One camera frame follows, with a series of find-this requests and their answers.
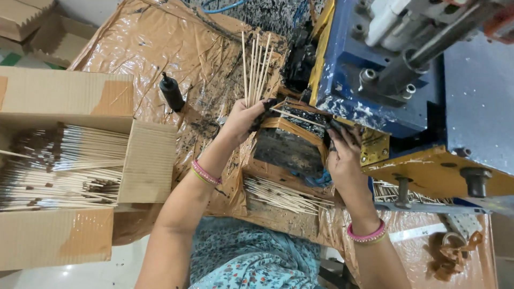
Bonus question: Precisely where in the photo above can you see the black plastic bottle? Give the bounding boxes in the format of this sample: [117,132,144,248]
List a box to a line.
[159,72,186,113]

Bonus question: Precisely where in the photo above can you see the pink bangles on right wrist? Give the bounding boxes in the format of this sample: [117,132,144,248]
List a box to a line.
[346,219,388,245]

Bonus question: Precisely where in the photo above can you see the pink bangles on wrist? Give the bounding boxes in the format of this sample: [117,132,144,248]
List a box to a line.
[190,159,222,186]
[346,219,388,245]

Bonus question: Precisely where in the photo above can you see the pink bangles on left wrist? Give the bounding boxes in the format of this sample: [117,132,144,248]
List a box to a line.
[190,159,222,186]

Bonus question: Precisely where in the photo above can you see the folded cardboard boxes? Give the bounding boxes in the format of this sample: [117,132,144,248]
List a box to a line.
[0,0,99,69]

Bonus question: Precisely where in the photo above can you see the bundle of bare bamboo sticks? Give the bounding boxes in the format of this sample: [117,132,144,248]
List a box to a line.
[241,31,274,108]

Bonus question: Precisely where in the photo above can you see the pile of coated incense sticks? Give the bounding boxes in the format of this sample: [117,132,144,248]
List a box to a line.
[0,122,129,212]

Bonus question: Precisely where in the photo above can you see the large open cardboard box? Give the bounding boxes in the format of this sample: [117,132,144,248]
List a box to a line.
[0,66,178,271]

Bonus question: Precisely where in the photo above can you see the blue floral dress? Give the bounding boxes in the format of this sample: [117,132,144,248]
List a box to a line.
[188,216,323,289]

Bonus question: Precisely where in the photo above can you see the heap of loose bamboo sticks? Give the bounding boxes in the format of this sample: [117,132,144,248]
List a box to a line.
[243,176,336,216]

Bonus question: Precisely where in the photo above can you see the single bamboo stick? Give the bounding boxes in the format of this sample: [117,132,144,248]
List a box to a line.
[270,108,327,128]

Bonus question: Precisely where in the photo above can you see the lump of black incense paste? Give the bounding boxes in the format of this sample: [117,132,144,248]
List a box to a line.
[280,22,319,94]

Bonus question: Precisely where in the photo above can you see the brown plastic sheet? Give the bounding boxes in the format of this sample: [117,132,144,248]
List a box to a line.
[68,0,498,289]

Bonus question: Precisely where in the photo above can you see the person's right hand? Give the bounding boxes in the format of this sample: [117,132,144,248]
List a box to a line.
[323,118,368,193]

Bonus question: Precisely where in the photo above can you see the scattered sticks under machine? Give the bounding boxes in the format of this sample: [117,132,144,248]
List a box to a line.
[373,181,453,206]

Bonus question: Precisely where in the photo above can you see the person's left hand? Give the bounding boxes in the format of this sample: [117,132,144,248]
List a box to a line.
[219,97,278,147]

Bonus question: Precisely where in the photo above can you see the crumpled brown tape roll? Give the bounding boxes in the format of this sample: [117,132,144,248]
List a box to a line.
[424,230,484,282]

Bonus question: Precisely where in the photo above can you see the blue incense making machine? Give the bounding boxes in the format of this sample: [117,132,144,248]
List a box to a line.
[307,0,514,215]

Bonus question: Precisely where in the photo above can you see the blue cable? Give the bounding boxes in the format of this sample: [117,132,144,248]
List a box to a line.
[201,0,250,14]

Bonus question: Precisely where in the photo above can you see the steel ruler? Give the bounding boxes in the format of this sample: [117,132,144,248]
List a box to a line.
[389,223,448,243]

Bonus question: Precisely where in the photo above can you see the wooden stick feeder tray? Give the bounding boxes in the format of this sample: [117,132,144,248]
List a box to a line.
[253,97,331,179]

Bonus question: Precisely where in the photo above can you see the blue cloth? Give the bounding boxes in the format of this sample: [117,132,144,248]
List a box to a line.
[291,168,335,188]

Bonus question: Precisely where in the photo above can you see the perforated metal bracket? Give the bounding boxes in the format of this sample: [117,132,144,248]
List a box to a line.
[440,213,484,241]

